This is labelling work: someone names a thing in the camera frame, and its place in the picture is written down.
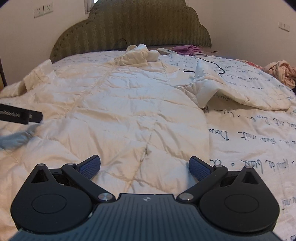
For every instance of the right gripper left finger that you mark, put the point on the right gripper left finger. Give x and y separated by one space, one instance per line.
80 175

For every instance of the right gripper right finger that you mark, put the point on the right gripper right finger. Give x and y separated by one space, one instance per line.
208 177

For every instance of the green upholstered headboard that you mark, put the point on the green upholstered headboard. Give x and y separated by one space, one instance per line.
114 25

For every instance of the window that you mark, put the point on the window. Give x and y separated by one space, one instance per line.
88 5

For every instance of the white wall switch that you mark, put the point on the white wall switch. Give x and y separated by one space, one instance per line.
284 27

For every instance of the white script-print bed quilt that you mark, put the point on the white script-print bed quilt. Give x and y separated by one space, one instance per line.
249 120

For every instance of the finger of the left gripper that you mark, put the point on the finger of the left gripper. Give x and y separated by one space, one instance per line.
19 115

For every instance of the white remote control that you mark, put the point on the white remote control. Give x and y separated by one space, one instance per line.
164 51

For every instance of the cream puffer jacket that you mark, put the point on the cream puffer jacket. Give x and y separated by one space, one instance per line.
120 111

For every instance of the purple garment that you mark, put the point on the purple garment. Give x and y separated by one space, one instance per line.
189 50

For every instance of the white double wall socket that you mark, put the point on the white double wall socket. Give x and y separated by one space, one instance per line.
43 10

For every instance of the pink crumpled garment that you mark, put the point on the pink crumpled garment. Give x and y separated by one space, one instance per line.
282 71

